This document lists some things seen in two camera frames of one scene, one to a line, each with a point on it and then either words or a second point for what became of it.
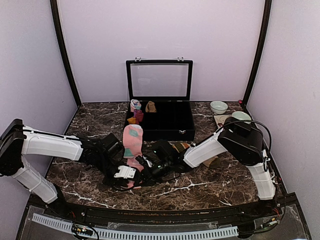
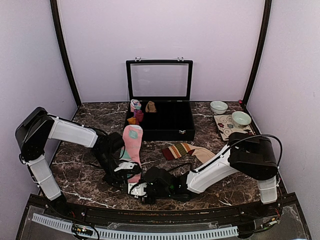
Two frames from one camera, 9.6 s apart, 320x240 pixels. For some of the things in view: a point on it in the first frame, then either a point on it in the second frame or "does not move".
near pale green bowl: x=242 y=115 does not move
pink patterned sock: x=132 y=138 does not move
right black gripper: x=148 y=177 to x=149 y=201
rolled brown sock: x=150 y=107 does not move
